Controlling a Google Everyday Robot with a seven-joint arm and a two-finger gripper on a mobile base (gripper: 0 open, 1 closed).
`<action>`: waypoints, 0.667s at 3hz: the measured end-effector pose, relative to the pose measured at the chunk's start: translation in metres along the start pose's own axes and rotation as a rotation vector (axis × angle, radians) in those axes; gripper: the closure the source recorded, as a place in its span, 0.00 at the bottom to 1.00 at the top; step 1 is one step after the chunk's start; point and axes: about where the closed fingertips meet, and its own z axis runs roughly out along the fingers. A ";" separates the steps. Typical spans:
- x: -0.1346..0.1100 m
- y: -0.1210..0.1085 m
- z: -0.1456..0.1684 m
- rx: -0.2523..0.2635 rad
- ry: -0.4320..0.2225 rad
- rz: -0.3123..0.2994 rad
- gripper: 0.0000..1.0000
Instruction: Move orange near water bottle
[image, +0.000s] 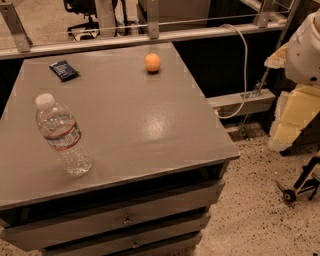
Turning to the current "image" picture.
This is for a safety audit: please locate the metal railing frame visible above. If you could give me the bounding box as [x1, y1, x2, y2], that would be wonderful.
[0, 0, 299, 106]

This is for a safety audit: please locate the orange fruit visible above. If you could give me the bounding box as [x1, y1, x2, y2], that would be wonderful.
[144, 53, 161, 72]

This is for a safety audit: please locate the white cable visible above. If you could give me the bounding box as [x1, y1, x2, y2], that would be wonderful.
[215, 23, 249, 120]

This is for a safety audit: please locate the black office chair base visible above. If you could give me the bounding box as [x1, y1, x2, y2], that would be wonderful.
[63, 0, 129, 42]

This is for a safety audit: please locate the grey drawer cabinet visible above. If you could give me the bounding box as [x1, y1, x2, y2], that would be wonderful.
[0, 44, 239, 256]

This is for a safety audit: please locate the clear plastic water bottle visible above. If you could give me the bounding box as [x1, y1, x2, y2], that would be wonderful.
[35, 93, 93, 176]

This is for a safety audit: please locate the dark blue snack packet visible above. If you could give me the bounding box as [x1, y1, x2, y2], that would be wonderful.
[49, 60, 79, 82]

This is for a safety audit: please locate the black wheeled cart base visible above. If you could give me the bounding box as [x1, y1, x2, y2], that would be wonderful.
[276, 154, 320, 203]

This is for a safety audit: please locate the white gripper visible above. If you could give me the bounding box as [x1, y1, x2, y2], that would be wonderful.
[264, 9, 320, 152]

